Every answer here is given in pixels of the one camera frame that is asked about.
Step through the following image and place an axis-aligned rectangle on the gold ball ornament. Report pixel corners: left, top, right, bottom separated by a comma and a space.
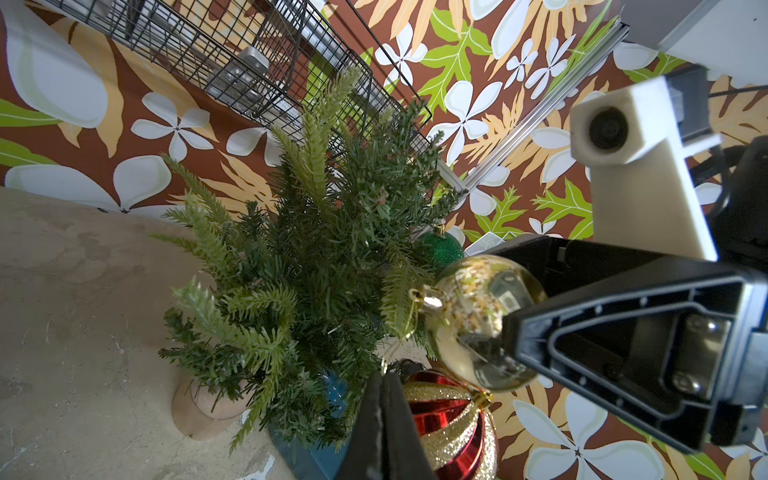
411, 254, 547, 393

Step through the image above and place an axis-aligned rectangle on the small green christmas tree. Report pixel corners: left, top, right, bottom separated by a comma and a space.
160, 68, 460, 448

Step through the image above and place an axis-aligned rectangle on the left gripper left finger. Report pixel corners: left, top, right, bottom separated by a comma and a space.
336, 371, 386, 480

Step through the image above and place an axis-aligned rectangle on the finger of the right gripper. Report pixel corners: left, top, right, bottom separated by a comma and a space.
503, 257, 767, 453

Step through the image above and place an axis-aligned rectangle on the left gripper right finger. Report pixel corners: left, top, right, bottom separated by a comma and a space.
383, 372, 436, 480

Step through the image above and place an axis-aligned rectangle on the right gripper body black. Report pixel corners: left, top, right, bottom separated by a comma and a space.
488, 136, 767, 296

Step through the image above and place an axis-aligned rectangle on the black wire basket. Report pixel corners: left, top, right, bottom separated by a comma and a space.
51, 1, 408, 142

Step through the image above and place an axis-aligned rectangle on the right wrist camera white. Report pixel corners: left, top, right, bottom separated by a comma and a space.
570, 65, 721, 261

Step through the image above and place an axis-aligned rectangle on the red gold striped ornament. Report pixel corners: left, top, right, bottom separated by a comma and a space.
403, 370, 498, 480

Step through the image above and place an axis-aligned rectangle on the green glitter ball ornament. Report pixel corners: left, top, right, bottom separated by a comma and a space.
417, 231, 465, 268

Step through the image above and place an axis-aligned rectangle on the beige tree pot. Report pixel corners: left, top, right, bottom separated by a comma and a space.
171, 377, 249, 441

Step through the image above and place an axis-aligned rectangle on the teal plastic tray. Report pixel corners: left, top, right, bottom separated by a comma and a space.
264, 370, 362, 479

